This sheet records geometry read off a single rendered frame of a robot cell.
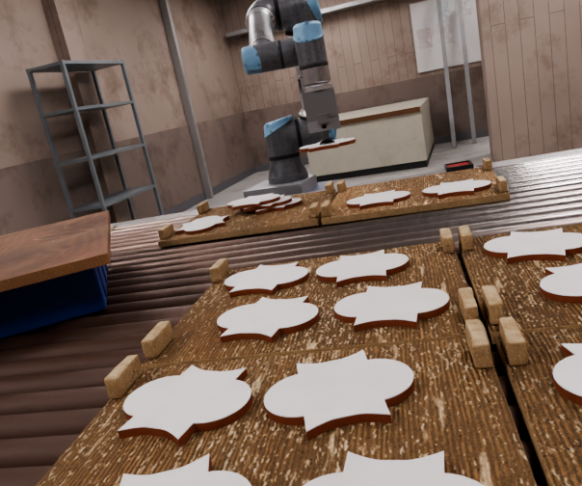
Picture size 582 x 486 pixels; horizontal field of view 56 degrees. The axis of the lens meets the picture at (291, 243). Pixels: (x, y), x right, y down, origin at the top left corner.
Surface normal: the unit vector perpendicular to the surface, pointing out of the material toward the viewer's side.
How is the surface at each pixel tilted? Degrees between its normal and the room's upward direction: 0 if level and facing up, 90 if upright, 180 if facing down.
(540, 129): 90
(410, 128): 90
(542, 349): 0
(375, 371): 0
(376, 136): 90
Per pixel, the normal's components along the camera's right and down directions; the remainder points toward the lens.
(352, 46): -0.29, 0.30
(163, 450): -0.19, -0.95
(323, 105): -0.05, 0.27
